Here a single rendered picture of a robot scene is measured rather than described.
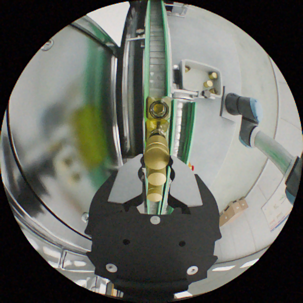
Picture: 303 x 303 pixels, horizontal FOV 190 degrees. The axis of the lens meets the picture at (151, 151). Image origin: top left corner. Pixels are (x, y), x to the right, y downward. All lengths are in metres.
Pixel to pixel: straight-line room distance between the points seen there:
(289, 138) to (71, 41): 3.78
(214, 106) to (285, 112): 3.39
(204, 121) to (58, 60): 0.64
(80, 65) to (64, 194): 0.20
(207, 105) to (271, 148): 0.42
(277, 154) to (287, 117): 3.34
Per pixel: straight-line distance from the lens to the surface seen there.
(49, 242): 0.18
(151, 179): 0.18
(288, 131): 3.70
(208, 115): 0.62
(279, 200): 3.85
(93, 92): 0.22
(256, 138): 0.53
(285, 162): 0.45
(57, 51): 0.18
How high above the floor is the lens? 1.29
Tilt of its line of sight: 62 degrees down
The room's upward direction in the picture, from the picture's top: 173 degrees counter-clockwise
